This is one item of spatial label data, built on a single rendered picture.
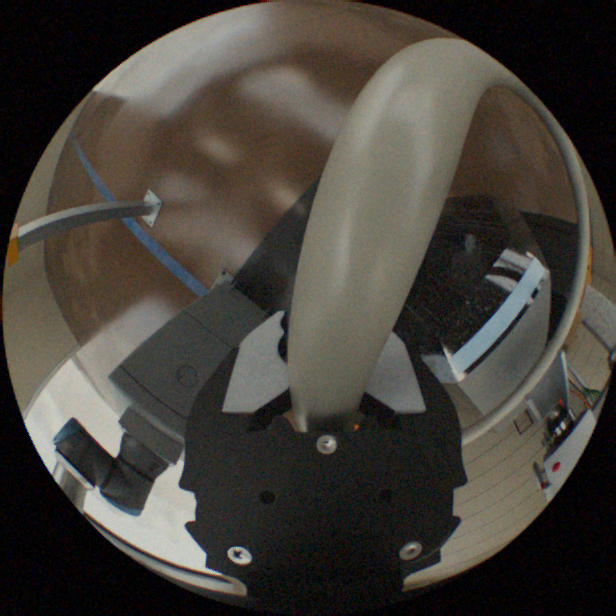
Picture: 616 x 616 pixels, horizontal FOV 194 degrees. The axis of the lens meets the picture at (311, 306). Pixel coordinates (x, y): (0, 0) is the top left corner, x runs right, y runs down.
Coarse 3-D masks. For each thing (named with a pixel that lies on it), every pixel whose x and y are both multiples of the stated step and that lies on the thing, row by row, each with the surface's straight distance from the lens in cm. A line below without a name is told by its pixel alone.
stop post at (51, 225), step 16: (80, 208) 124; (96, 208) 125; (112, 208) 128; (128, 208) 135; (144, 208) 144; (16, 224) 119; (32, 224) 117; (48, 224) 114; (64, 224) 118; (80, 224) 123; (16, 240) 110; (32, 240) 115; (16, 256) 114
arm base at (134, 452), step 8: (128, 440) 72; (136, 440) 70; (120, 448) 76; (128, 448) 72; (136, 448) 70; (144, 448) 69; (120, 456) 74; (128, 456) 72; (136, 456) 70; (144, 456) 70; (152, 456) 70; (128, 464) 71; (136, 464) 71; (144, 464) 71; (152, 464) 72; (160, 464) 72; (168, 464) 76; (136, 472) 71; (144, 472) 72; (152, 472) 73; (160, 472) 75; (152, 480) 74
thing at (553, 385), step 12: (564, 360) 50; (528, 372) 47; (552, 372) 58; (564, 372) 54; (540, 384) 56; (552, 384) 63; (564, 384) 63; (528, 396) 45; (540, 396) 61; (552, 396) 71; (564, 396) 75; (540, 408) 68; (540, 420) 63
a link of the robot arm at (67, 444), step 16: (64, 432) 67; (80, 432) 68; (64, 448) 68; (80, 448) 67; (96, 448) 70; (64, 464) 67; (80, 464) 66; (96, 464) 68; (64, 480) 67; (80, 480) 67; (96, 480) 70; (80, 496) 68
